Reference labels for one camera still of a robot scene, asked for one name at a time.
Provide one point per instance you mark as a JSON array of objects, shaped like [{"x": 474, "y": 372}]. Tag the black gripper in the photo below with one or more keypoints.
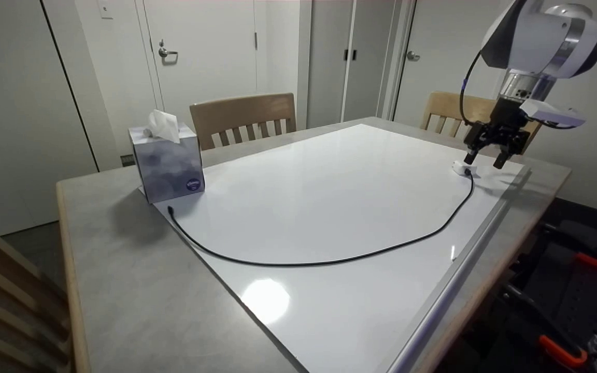
[{"x": 506, "y": 121}]

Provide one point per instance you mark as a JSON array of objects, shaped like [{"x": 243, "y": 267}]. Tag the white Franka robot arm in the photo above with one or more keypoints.
[{"x": 539, "y": 33}]

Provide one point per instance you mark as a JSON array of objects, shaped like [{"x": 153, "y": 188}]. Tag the light wooden slat-back chair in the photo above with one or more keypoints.
[
  {"x": 243, "y": 110},
  {"x": 444, "y": 106},
  {"x": 1, "y": 311}
]

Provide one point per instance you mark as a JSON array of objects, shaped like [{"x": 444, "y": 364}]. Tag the large white whiteboard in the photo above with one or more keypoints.
[{"x": 347, "y": 311}]

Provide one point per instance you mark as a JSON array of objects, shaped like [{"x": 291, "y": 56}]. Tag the clear plastic bottle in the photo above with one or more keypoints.
[{"x": 166, "y": 166}]

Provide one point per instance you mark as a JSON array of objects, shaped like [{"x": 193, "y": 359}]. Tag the small white wall switch plate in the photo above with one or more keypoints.
[{"x": 105, "y": 8}]

